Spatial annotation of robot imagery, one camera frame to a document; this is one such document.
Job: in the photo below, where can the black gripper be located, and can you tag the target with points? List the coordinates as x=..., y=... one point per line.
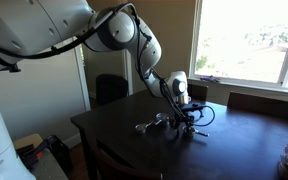
x=188, y=120

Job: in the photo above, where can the medium steel measuring cup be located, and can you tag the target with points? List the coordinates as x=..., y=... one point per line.
x=189, y=131

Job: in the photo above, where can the large steel measuring cup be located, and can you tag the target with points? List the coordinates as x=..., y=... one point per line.
x=162, y=119

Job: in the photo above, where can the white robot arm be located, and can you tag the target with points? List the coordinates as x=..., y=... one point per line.
x=40, y=29

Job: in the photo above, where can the dark wooden chair right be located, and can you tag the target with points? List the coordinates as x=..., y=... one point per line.
x=198, y=92

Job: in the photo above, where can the small steel measuring cup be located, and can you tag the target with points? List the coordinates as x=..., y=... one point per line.
x=141, y=128

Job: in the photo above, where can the purple object on windowsill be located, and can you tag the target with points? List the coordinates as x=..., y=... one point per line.
x=210, y=79

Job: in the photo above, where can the black trash bin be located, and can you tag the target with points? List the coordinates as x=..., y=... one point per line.
x=109, y=88

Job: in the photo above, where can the dark wooden chair left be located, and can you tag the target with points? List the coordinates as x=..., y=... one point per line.
x=256, y=104

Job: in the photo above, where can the black tool case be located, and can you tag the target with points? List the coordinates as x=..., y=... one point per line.
x=30, y=154

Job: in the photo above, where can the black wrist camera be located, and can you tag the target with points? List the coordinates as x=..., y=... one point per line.
x=191, y=107

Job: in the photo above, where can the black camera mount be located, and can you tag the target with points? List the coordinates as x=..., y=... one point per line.
x=11, y=69

